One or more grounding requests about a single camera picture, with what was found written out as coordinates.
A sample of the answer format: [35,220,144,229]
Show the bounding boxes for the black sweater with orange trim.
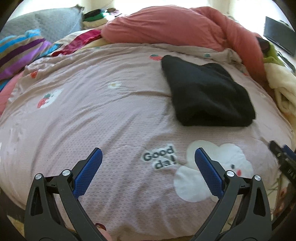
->
[161,55,256,126]

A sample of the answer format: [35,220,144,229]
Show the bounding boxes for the stack of folded clothes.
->
[82,8,122,30]

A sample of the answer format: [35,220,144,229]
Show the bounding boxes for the left hand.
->
[95,223,112,241]

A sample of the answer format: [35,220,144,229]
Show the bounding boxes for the pink strawberry print bedsheet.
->
[1,44,295,240]

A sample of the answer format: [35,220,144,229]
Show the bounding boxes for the cream and green plush blanket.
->
[257,38,295,116]

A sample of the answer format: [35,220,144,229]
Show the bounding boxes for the black monitor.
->
[263,17,295,56]

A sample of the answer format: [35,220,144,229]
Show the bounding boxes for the red and cream blanket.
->
[48,29,109,57]

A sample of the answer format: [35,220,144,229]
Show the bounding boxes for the striped colourful pillow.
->
[0,29,62,89]

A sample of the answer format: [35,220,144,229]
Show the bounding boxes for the pink duvet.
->
[101,6,267,85]

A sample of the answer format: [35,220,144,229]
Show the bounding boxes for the grey quilted headboard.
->
[1,5,84,43]

